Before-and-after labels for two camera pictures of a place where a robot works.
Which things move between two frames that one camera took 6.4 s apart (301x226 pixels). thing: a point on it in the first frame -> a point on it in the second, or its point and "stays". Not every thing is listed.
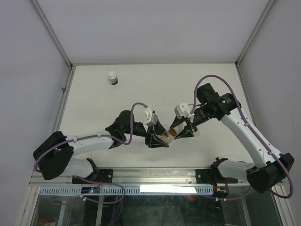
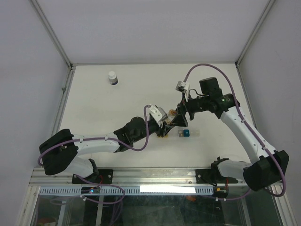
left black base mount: (101, 175) stays
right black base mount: (211, 176) stays
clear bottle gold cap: (167, 136) -> (172, 113)
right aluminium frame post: (239, 60) stays
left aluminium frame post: (52, 34) stays
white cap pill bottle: (113, 78) stays
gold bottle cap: (173, 132) -> (172, 112)
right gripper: (188, 132) -> (180, 119)
